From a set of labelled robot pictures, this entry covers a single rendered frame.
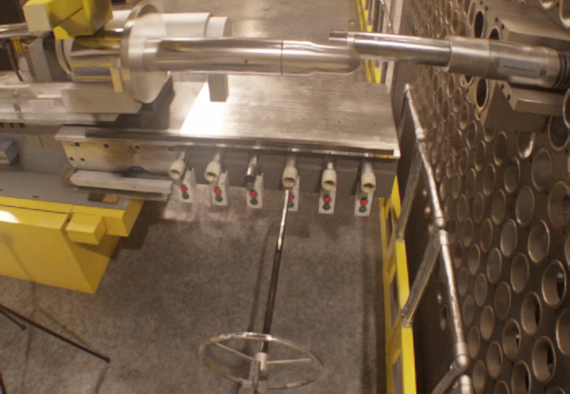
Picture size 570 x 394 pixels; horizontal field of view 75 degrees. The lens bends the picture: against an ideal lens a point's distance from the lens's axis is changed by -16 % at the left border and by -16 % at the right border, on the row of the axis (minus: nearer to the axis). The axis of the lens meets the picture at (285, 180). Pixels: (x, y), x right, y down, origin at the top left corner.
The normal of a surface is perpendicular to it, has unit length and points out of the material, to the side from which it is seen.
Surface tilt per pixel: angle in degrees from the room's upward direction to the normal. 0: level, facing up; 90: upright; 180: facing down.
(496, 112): 90
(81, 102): 90
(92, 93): 90
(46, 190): 0
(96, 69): 90
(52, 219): 0
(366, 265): 0
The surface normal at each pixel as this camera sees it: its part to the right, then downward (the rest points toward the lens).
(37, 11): -0.11, 0.65
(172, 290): 0.00, -0.76
